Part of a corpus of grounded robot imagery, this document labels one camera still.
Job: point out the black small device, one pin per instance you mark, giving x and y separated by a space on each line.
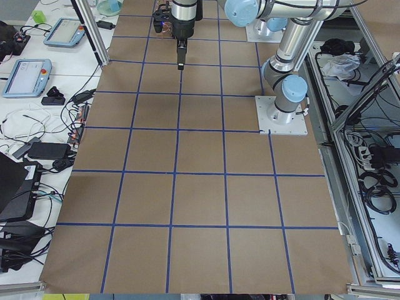
54 97

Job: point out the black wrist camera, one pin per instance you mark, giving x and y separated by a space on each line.
161 16

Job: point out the black laptop computer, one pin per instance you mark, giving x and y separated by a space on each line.
19 182

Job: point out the blue teach pendant upper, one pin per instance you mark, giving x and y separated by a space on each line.
66 33

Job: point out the green glass bowl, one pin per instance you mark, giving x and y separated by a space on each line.
109 7

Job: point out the black power adapter brick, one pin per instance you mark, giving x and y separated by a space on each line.
48 150

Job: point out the aluminium frame post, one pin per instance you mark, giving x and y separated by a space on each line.
88 21

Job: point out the green cube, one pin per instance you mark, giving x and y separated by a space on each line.
38 16

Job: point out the copper wire wine basket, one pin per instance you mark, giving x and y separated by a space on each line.
167 29

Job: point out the blue teach pendant lower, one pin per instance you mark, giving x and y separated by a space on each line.
28 78

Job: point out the white crumpled cloth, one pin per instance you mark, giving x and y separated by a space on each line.
343 66

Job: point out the blue teach pendant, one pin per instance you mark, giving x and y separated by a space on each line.
66 33
28 78

